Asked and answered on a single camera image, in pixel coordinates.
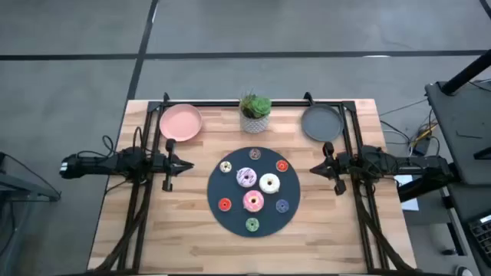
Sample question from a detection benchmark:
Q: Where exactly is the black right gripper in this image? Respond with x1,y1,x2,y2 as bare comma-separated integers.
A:
309,141,348,197

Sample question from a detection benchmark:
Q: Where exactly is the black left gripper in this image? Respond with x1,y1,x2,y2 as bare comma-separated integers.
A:
154,138,196,192

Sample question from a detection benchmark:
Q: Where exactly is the large purple iced donut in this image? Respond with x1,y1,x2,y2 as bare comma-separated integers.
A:
236,166,258,189

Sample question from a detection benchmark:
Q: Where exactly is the large white iced donut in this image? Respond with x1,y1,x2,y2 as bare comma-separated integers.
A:
259,172,282,195

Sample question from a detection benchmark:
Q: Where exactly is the large pink iced donut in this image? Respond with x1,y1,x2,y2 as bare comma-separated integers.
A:
242,189,265,213

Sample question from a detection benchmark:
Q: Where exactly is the pink plate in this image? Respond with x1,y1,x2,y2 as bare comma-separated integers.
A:
159,103,203,143

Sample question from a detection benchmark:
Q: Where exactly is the grey plate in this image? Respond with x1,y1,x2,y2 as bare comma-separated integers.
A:
300,103,345,143

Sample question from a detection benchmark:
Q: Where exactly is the round dark woven placemat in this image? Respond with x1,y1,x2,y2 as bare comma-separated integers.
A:
206,146,302,238

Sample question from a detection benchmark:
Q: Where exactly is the succulent in white patterned pot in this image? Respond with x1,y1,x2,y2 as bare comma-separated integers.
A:
239,90,273,135

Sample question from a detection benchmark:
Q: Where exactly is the white paper label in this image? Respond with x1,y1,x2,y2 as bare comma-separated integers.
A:
394,174,420,212

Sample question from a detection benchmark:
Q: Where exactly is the grey cart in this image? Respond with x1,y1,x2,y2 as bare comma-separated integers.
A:
424,78,491,185

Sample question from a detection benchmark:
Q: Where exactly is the grey metal stand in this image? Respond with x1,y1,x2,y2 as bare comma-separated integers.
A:
0,151,62,276

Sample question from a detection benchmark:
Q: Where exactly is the black keyboard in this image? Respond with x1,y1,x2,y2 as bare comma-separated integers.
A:
468,213,491,264

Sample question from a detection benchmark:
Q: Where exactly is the black pole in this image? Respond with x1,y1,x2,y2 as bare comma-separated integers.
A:
440,48,491,96

